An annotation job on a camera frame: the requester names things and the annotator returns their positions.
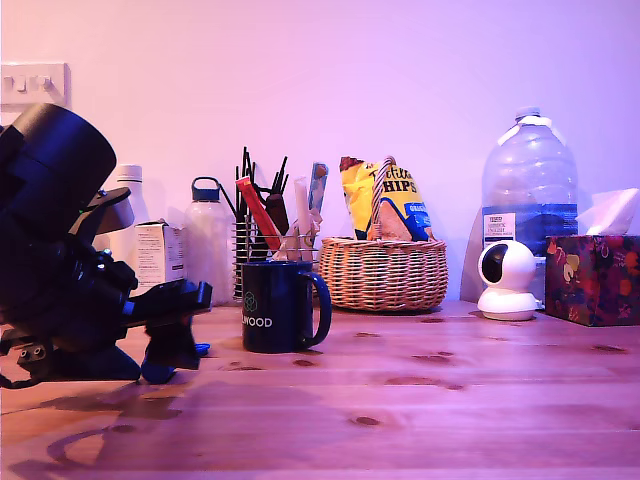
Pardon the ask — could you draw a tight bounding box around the blue sachet stick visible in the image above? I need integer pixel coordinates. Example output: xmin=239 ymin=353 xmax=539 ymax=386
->
xmin=307 ymin=160 xmax=331 ymax=222

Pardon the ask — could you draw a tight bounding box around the white light switch plate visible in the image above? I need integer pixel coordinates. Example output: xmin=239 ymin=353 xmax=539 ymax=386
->
xmin=0 ymin=62 xmax=72 ymax=114

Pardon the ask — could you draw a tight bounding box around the dark blue printed mug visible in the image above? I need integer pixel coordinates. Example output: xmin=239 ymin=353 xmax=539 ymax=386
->
xmin=241 ymin=260 xmax=334 ymax=354

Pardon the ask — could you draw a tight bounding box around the floral tissue box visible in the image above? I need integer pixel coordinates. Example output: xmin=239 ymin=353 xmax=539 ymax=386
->
xmin=544 ymin=234 xmax=640 ymax=328

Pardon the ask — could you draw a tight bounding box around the red sachet stick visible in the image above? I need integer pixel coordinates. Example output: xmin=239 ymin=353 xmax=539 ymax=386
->
xmin=235 ymin=177 xmax=284 ymax=254

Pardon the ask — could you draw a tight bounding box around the white sachet stick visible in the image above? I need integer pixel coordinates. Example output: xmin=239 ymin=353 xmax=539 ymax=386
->
xmin=293 ymin=175 xmax=314 ymax=251

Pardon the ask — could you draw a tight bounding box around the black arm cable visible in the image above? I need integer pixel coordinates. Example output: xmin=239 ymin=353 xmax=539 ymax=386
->
xmin=0 ymin=370 xmax=44 ymax=391

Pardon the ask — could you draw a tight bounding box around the small white cardboard box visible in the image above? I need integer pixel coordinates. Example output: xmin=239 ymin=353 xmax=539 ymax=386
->
xmin=133 ymin=218 xmax=190 ymax=297

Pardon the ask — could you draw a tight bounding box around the white metal bottle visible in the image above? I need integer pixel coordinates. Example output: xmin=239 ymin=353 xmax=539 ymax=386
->
xmin=94 ymin=163 xmax=152 ymax=261

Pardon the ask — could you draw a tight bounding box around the black straw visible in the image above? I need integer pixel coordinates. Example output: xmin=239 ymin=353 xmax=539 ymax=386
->
xmin=272 ymin=155 xmax=290 ymax=196
xmin=219 ymin=187 xmax=241 ymax=219
xmin=247 ymin=161 xmax=259 ymax=221
xmin=237 ymin=146 xmax=251 ymax=221

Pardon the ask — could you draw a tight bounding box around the metal wire holder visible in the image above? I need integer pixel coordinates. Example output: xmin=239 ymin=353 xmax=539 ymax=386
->
xmin=232 ymin=219 xmax=321 ymax=302

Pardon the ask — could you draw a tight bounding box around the wicker basket with handle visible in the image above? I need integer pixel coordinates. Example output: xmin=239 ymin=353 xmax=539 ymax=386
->
xmin=318 ymin=155 xmax=449 ymax=312

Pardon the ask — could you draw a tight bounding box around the white tissue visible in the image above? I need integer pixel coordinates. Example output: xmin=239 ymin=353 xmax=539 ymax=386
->
xmin=577 ymin=188 xmax=640 ymax=236

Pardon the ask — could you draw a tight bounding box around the small white round camera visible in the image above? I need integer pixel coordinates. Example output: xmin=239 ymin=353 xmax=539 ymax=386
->
xmin=476 ymin=239 xmax=544 ymax=322

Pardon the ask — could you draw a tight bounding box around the brown sachet stick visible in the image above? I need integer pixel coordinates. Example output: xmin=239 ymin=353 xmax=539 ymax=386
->
xmin=264 ymin=192 xmax=291 ymax=242

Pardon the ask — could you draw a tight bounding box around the yellow tortilla chips bag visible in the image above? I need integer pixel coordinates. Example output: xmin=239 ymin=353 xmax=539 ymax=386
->
xmin=339 ymin=156 xmax=435 ymax=242

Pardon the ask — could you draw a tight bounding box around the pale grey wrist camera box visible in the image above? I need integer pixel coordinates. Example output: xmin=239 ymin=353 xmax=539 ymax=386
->
xmin=69 ymin=186 xmax=137 ymax=236

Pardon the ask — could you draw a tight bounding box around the frosted bottle with blue lid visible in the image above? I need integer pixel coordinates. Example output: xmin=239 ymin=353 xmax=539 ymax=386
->
xmin=183 ymin=175 xmax=235 ymax=308

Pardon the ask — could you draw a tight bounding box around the large clear water bottle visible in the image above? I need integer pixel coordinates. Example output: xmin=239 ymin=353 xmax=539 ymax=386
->
xmin=480 ymin=105 xmax=581 ymax=302

